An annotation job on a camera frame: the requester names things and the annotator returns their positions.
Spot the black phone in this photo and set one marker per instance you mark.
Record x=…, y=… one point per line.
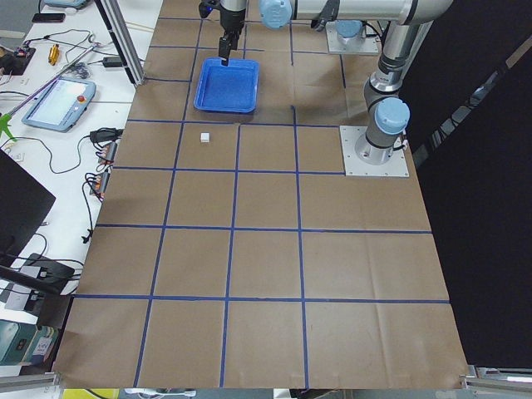
x=49, y=17

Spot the teach pendant tablet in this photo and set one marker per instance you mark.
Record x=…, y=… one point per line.
x=60, y=106

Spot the blue plastic tray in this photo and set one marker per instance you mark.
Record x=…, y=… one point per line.
x=231, y=88

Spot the black power adapter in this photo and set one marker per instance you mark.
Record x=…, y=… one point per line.
x=112, y=62

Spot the black monitor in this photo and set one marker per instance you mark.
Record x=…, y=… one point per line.
x=25, y=203

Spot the aluminium frame post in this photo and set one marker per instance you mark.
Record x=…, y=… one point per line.
x=116, y=26

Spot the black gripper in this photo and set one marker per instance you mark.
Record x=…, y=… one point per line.
x=232, y=19

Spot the white block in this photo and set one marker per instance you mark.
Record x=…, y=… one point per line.
x=204, y=137

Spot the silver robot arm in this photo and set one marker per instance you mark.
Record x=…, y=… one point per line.
x=388, y=115
x=350, y=32

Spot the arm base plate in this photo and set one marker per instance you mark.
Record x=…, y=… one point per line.
x=361, y=159
x=369, y=48

